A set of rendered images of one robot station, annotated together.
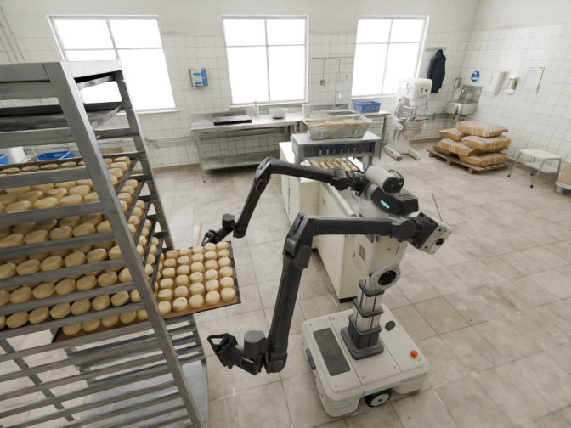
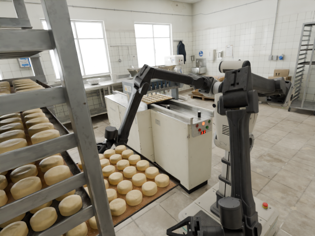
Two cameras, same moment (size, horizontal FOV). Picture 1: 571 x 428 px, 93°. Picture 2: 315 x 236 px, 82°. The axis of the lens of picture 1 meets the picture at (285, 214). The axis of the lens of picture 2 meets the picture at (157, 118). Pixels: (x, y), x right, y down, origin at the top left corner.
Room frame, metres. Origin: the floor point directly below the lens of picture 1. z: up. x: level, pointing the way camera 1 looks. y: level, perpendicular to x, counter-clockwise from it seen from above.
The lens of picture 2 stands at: (0.25, 0.42, 1.47)
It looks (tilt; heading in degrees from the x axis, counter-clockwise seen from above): 20 degrees down; 338
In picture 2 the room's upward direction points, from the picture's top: 4 degrees counter-clockwise
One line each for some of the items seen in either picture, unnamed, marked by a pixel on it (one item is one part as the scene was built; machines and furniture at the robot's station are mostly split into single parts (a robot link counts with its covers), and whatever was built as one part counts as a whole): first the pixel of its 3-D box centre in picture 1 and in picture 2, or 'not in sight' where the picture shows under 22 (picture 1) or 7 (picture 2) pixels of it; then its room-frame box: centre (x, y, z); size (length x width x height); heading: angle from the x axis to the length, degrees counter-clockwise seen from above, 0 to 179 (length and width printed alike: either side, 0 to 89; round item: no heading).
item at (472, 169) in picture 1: (466, 159); (210, 96); (4.84, -3.38, 0.06); 1.20 x 0.80 x 0.11; 16
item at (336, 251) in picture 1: (347, 236); (179, 143); (1.93, -0.53, 0.45); 0.70 x 0.34 x 0.90; 8
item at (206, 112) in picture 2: not in sight; (159, 98); (2.57, -0.59, 0.87); 2.01 x 0.03 x 0.07; 8
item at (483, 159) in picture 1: (483, 157); not in sight; (4.55, -3.48, 0.19); 0.72 x 0.42 x 0.15; 108
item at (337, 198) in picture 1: (314, 166); (141, 101); (2.53, -0.30, 0.87); 2.01 x 0.03 x 0.07; 8
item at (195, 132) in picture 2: not in sight; (202, 127); (1.57, -0.58, 0.77); 0.24 x 0.04 x 0.14; 98
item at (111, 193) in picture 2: (180, 292); (108, 195); (0.75, 0.40, 1.05); 0.05 x 0.05 x 0.02
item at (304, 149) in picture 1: (333, 154); (153, 91); (2.43, -0.46, 1.01); 0.72 x 0.33 x 0.34; 98
